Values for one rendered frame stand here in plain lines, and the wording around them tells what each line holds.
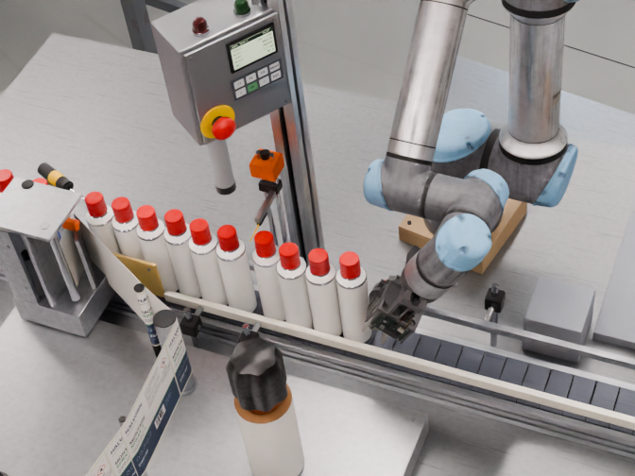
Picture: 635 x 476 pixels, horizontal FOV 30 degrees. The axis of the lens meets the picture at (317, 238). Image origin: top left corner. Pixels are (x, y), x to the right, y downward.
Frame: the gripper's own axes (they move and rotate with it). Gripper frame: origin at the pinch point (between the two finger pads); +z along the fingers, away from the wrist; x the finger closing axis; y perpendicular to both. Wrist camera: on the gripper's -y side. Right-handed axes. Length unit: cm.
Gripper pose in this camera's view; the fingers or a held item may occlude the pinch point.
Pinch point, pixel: (375, 321)
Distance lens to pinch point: 203.5
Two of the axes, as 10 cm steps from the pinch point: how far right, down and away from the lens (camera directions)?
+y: -3.8, 7.1, -5.9
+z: -3.8, 4.6, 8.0
